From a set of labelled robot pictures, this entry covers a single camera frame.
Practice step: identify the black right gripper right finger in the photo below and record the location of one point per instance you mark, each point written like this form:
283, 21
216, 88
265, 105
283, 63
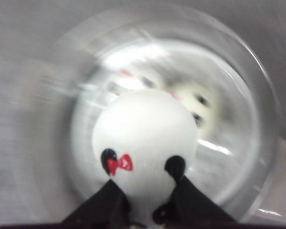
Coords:
190, 206

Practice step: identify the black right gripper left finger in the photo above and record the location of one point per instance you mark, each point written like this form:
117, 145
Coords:
108, 206

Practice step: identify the white panda bun tray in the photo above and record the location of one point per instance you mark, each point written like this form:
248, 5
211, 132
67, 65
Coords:
145, 141

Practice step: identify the white panda bun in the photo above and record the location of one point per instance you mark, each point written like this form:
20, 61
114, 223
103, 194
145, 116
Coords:
133, 79
201, 103

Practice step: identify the stainless steel steamer pot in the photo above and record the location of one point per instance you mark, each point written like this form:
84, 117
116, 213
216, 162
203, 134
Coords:
232, 166

